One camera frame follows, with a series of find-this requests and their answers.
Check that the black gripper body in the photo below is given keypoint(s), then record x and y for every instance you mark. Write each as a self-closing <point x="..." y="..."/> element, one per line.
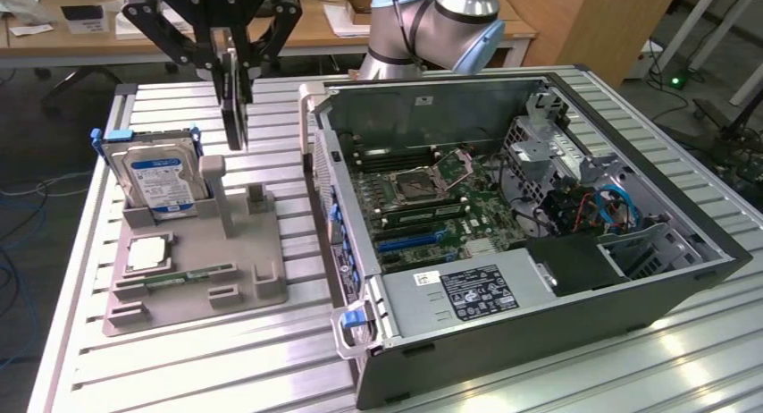
<point x="208" y="2"/>

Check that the low profile graphics card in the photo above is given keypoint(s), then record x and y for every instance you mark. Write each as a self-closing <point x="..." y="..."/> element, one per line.
<point x="233" y="127"/>

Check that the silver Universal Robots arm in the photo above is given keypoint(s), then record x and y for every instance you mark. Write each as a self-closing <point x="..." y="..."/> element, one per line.
<point x="452" y="10"/>

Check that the plain white box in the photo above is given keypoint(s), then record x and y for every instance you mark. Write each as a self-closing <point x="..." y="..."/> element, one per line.
<point x="180" y="26"/>

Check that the white round container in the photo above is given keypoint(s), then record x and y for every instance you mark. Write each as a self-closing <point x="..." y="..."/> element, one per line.
<point x="121" y="33"/>

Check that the white paper stack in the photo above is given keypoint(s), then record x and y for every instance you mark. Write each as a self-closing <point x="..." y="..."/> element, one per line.
<point x="345" y="24"/>

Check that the white box black top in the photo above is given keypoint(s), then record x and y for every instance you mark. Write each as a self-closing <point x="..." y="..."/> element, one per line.
<point x="85" y="22"/>

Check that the black office chair base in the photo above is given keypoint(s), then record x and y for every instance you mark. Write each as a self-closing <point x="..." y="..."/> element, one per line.
<point x="77" y="80"/>

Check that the wooden desk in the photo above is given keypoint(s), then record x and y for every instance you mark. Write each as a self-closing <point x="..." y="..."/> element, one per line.
<point x="58" y="44"/>

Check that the white paper label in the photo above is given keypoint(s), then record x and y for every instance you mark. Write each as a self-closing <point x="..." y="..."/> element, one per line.
<point x="29" y="30"/>

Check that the hard drive with blue label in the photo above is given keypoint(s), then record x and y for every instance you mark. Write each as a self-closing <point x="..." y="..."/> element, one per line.
<point x="116" y="135"/>

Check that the clear plastic bag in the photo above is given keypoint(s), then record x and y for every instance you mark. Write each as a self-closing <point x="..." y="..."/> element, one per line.
<point x="20" y="6"/>

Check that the hard disk blue label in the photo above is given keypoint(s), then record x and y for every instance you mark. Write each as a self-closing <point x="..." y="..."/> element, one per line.
<point x="160" y="180"/>

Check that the CPU socket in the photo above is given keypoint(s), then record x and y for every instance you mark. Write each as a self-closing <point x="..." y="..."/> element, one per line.
<point x="415" y="187"/>

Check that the metal socket cover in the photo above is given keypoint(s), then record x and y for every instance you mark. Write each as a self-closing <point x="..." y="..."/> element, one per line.
<point x="456" y="165"/>

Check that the installed RAM stick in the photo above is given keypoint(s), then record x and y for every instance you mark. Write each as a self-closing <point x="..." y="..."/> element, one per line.
<point x="425" y="212"/>

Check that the grey parts rack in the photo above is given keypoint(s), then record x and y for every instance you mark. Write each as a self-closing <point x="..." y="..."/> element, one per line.
<point x="196" y="247"/>

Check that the silver CPU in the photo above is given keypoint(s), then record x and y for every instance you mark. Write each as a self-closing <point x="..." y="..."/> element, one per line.
<point x="148" y="253"/>

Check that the perforated metal drive cage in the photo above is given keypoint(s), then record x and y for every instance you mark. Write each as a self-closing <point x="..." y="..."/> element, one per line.
<point x="536" y="136"/>

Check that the green motherboard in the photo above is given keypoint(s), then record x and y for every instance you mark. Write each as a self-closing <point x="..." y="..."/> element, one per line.
<point x="476" y="198"/>

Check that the blue expansion slot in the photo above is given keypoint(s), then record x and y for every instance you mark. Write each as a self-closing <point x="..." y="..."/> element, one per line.
<point x="411" y="243"/>

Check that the wooden cabinet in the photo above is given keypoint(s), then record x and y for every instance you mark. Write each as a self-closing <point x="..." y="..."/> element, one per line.
<point x="596" y="28"/>

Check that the green RAM stick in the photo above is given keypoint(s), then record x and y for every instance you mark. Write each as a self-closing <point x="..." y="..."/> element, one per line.
<point x="184" y="279"/>

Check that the grey power supply unit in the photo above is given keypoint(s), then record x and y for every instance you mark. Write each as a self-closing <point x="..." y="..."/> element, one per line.
<point x="417" y="305"/>

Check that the device with green light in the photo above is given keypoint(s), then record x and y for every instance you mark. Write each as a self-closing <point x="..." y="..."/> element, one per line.
<point x="675" y="80"/>

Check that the black plastic shroud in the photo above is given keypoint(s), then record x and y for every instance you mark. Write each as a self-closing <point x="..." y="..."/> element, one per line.
<point x="572" y="261"/>

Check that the grey metal disk bay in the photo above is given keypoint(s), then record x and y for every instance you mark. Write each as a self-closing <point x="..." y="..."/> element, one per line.
<point x="649" y="252"/>

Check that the black equipment stand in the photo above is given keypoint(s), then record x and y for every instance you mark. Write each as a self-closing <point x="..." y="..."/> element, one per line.
<point x="732" y="131"/>

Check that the black open PC case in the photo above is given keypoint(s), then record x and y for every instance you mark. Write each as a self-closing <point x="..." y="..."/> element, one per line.
<point x="536" y="341"/>

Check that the white desk frame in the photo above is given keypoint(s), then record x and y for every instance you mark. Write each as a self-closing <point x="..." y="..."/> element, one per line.
<point x="696" y="60"/>

